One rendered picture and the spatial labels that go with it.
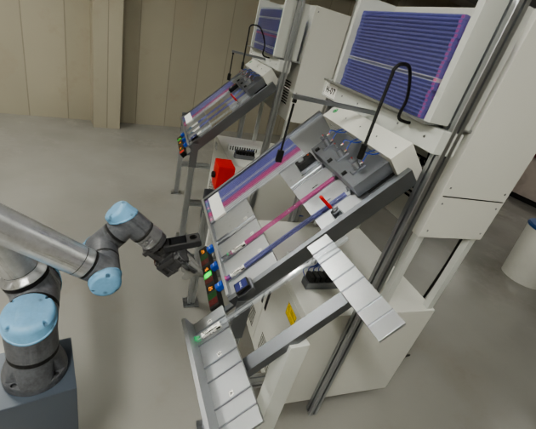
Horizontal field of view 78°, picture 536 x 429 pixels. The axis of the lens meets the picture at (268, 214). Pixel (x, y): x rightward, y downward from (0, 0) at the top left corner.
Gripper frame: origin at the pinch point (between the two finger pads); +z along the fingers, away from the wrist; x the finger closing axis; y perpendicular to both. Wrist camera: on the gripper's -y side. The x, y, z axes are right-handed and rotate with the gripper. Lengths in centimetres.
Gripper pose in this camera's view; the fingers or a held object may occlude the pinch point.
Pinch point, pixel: (202, 271)
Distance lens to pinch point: 115.8
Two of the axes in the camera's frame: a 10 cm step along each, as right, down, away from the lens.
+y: -8.0, 5.9, 0.9
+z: 5.3, 6.2, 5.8
